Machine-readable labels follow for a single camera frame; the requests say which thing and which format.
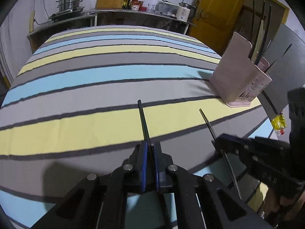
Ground metal kitchen counter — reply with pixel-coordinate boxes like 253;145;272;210
88;8;197;35

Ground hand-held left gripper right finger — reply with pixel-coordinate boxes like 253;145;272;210
153;141;275;229

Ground black chopstick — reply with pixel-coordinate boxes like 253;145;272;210
258;4;272;65
249;0;256;60
255;0;266;65
199;108;243;200
138;99;172;229

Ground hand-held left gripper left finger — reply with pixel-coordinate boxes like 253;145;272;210
31;141;148;229

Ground person's right hand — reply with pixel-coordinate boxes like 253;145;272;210
263;184;305;222

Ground yellow snack packet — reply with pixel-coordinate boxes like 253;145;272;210
271;112;287;136

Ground striped bed sheet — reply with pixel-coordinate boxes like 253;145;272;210
0;25;274;229

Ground low metal table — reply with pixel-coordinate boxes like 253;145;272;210
27;12;97;53

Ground white plastic container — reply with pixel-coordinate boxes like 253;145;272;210
157;0;179;16

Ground pink utensil holder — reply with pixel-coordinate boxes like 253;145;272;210
209;31;272;108

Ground white electric kettle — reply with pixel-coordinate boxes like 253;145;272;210
176;2;197;21

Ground steel steamer pot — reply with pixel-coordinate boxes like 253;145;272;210
56;0;86;12

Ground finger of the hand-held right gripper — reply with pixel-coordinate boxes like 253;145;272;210
212;133;253;169

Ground beige wooden chopstick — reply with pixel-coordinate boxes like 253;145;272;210
255;39;272;65
249;19;264;60

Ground yellow wooden door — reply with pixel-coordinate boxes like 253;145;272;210
187;0;248;55

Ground gas stove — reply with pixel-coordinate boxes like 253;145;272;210
49;7;86;23

